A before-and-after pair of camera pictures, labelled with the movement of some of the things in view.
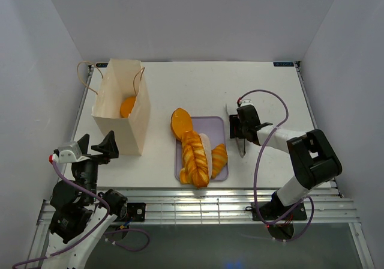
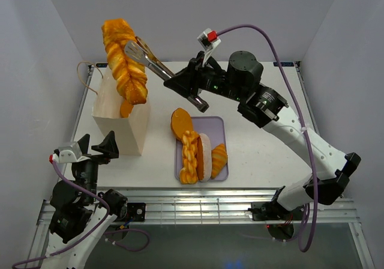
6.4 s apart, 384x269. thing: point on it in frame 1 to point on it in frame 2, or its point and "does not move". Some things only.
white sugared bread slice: (206, 143) does not move
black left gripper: (109, 146) does not move
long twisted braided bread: (195, 169) to (129, 73)
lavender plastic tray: (214, 128) does not move
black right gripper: (234, 122) to (189, 77)
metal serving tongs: (240, 142) to (139, 50)
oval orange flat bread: (181, 122) does not move
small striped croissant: (219, 159) does not move
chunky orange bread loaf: (126, 105) does not move
